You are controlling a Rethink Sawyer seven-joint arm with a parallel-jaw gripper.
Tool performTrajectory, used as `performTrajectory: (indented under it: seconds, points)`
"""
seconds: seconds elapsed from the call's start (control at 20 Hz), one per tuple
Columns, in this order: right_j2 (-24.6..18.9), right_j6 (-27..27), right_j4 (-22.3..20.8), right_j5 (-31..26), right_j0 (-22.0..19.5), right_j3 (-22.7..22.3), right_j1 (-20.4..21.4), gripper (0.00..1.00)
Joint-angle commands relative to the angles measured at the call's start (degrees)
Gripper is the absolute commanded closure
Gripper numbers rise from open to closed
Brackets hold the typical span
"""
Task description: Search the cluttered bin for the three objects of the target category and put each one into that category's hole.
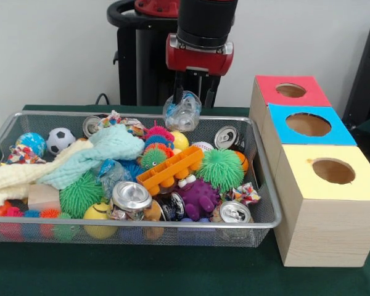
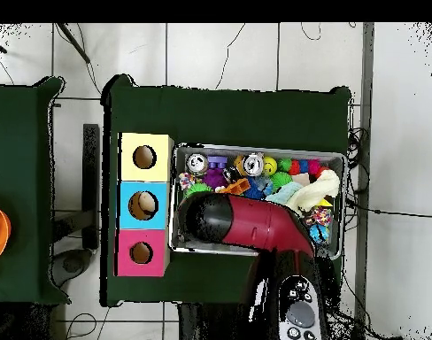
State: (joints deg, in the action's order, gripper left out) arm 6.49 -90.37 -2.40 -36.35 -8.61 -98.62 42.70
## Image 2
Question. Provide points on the silver drink can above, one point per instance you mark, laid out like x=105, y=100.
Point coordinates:
x=196, y=164

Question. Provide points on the yellow smiley ball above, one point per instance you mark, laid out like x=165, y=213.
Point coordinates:
x=270, y=166

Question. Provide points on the crushed silver can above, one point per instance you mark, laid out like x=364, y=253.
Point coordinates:
x=253, y=164

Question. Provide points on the purple monster toy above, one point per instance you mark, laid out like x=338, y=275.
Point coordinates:
x=214, y=179

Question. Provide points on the wooden box with three holes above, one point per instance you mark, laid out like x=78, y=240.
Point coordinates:
x=145, y=173

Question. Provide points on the grey stand base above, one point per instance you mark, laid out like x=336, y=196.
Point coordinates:
x=72, y=264

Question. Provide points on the mint knitted cloth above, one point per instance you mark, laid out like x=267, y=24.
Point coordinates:
x=285, y=193

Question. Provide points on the blue globe ball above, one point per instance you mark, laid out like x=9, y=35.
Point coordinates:
x=317, y=233

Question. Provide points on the orange toy building block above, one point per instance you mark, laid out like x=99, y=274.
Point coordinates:
x=234, y=186

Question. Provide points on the cream knitted cloth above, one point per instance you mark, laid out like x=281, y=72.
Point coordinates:
x=318, y=187

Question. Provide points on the black tripod leg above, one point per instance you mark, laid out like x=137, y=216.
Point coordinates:
x=74, y=43

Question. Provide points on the green spiky rubber ball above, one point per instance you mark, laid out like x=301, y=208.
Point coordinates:
x=196, y=190

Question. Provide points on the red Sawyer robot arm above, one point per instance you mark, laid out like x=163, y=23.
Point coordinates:
x=255, y=221

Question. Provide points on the dark green table cloth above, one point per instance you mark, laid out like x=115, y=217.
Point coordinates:
x=230, y=117
x=21, y=141

